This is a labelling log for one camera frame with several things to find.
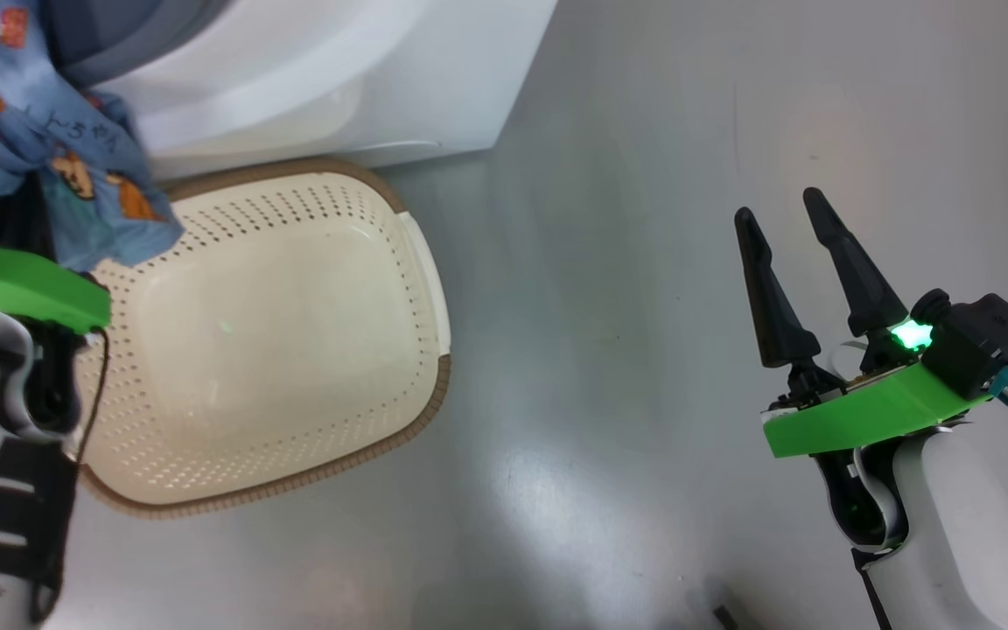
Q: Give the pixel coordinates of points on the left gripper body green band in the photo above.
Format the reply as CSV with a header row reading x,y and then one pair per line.
x,y
23,284

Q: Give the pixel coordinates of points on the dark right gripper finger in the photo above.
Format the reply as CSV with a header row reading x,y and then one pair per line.
x,y
863,280
775,315

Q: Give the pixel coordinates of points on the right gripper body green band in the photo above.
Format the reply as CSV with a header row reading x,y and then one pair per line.
x,y
871,416

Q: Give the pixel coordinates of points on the blue cartoon print garment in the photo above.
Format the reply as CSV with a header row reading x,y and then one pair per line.
x,y
23,105

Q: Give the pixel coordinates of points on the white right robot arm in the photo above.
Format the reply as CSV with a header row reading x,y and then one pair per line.
x,y
968,525

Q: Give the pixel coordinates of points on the cream perforated laundry basket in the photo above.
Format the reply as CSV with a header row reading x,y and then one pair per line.
x,y
276,350

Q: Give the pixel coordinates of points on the grey rubber door gasket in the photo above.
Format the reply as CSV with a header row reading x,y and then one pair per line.
x,y
119,35

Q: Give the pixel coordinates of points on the white front-load washing machine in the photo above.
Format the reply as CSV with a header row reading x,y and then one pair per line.
x,y
338,79

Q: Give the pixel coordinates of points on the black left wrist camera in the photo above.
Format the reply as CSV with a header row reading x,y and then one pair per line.
x,y
14,223

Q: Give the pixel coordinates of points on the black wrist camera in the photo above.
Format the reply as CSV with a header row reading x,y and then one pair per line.
x,y
981,341
14,223

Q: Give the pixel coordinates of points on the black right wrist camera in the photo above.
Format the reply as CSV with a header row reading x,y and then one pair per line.
x,y
981,341

